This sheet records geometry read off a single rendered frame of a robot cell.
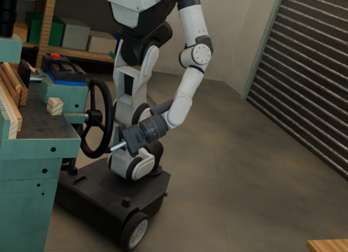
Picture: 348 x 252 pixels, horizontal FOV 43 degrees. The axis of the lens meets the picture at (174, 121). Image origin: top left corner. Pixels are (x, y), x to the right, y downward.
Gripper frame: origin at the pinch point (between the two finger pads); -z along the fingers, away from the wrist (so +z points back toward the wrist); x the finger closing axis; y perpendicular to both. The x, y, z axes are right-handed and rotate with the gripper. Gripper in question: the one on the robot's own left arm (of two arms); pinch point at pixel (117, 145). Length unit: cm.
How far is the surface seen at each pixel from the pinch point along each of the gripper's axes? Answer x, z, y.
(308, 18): 6, 262, -212
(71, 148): 8.7, -17.3, 33.2
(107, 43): 67, 83, -277
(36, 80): 31.2, -16.3, 13.5
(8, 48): 42, -20, 21
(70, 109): 18.8, -10.8, 12.4
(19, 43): 42.0, -16.4, 20.9
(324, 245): -72, 57, 7
